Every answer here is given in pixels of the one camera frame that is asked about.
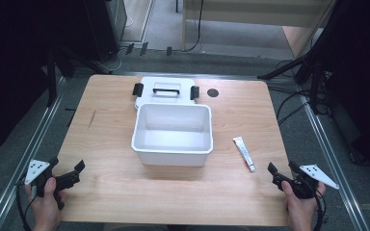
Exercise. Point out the light wooden desk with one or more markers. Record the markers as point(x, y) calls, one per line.
point(257, 12)

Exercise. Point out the person's right hand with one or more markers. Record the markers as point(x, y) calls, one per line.
point(300, 210)

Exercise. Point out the black curtain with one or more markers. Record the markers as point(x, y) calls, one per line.
point(13, 64)
point(363, 80)

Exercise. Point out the metal floor rail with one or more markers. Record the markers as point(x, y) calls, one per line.
point(22, 160)
point(330, 160)

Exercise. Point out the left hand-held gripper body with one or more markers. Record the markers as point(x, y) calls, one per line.
point(36, 169)

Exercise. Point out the black cabinet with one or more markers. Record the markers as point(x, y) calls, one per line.
point(104, 29)

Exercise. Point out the white plastic storage box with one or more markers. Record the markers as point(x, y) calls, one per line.
point(173, 141)

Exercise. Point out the dark floor bracket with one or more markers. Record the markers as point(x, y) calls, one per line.
point(130, 48)
point(144, 48)
point(169, 51)

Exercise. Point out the white ointment tube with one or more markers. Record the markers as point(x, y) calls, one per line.
point(244, 152)

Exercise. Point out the black round table grommet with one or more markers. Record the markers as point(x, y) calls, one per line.
point(212, 93)

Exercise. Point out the person's left hand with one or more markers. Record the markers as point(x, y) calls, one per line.
point(46, 205)

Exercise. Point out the black tripod stand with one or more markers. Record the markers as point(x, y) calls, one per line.
point(314, 77)

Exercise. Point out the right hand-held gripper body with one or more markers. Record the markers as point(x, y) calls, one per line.
point(318, 174)

